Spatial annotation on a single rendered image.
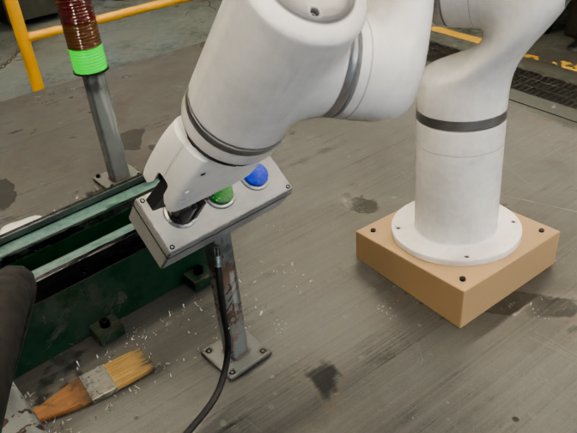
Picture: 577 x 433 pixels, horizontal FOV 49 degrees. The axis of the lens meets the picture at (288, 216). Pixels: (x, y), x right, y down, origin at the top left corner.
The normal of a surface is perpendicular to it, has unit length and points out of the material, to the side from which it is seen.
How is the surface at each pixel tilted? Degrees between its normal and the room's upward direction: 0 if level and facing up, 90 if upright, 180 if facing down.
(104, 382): 0
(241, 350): 90
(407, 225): 4
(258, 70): 109
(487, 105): 86
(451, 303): 90
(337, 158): 0
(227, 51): 89
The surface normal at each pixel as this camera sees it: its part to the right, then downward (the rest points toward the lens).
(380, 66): 0.35, 0.18
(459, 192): -0.20, 0.50
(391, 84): 0.34, 0.47
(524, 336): -0.07, -0.83
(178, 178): -0.57, 0.54
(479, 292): 0.60, 0.42
